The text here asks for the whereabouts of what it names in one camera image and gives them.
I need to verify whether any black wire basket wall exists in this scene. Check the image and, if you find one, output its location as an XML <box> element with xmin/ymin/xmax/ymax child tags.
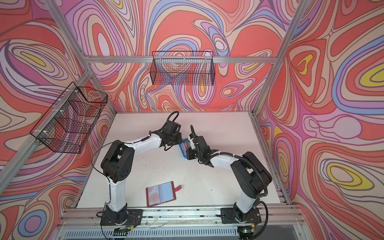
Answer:
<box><xmin>150</xmin><ymin>51</ymin><xmax>216</xmax><ymax>86</ymax></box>
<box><xmin>30</xmin><ymin>82</ymin><xmax>108</xmax><ymax>154</ymax></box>

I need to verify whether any black wire basket back wall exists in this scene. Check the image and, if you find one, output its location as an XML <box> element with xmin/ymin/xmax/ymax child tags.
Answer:
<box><xmin>150</xmin><ymin>51</ymin><xmax>216</xmax><ymax>86</ymax></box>

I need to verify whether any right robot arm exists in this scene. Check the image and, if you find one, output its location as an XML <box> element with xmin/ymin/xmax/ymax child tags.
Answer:
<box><xmin>186</xmin><ymin>126</ymin><xmax>272</xmax><ymax>223</ymax></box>

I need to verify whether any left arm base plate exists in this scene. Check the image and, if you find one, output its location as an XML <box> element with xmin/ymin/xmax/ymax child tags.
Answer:
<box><xmin>101</xmin><ymin>209</ymin><xmax>144</xmax><ymax>227</ymax></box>

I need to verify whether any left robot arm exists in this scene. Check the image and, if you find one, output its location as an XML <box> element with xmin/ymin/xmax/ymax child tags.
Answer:
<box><xmin>98</xmin><ymin>111</ymin><xmax>183</xmax><ymax>227</ymax></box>

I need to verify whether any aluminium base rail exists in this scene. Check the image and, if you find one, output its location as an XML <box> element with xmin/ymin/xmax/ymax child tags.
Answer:
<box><xmin>55</xmin><ymin>204</ymin><xmax>313</xmax><ymax>240</ymax></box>

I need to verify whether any stack of cards in tray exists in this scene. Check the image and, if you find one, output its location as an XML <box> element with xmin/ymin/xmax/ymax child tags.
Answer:
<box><xmin>183</xmin><ymin>141</ymin><xmax>191</xmax><ymax>150</ymax></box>

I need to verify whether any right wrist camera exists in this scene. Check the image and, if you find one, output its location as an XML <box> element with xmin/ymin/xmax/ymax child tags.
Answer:
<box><xmin>188</xmin><ymin>137</ymin><xmax>195</xmax><ymax>149</ymax></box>

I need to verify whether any black wire basket left wall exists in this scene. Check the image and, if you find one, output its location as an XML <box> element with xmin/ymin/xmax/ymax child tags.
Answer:
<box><xmin>30</xmin><ymin>82</ymin><xmax>108</xmax><ymax>154</ymax></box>

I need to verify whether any blue plastic tray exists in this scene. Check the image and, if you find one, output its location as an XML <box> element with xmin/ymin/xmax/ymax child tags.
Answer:
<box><xmin>179</xmin><ymin>143</ymin><xmax>187</xmax><ymax>159</ymax></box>

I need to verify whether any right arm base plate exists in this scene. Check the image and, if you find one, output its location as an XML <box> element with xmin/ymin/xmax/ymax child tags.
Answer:
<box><xmin>217</xmin><ymin>208</ymin><xmax>262</xmax><ymax>225</ymax></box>

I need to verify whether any red leather card holder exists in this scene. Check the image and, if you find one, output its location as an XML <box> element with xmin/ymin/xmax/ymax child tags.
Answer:
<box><xmin>146</xmin><ymin>181</ymin><xmax>182</xmax><ymax>208</ymax></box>

